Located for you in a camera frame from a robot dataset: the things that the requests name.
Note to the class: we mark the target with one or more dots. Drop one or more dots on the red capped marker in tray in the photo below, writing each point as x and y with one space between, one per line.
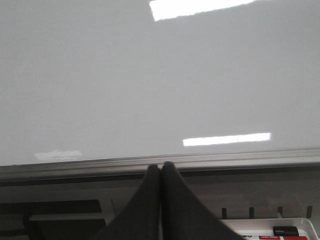
282 238

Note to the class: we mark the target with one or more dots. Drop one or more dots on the white plastic marker tray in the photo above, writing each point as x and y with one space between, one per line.
250 229

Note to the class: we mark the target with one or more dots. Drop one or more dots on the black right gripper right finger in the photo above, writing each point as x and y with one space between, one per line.
183 216

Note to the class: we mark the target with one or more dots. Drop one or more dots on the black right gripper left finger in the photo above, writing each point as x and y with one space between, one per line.
139 219

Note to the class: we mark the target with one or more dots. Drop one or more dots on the grey cabinet with dark panels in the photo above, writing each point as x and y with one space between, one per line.
78 207

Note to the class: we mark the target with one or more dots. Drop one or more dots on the white whiteboard with aluminium frame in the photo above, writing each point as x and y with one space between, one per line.
106 87

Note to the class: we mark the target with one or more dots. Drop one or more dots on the black capped marker in tray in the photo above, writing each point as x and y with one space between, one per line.
285 231

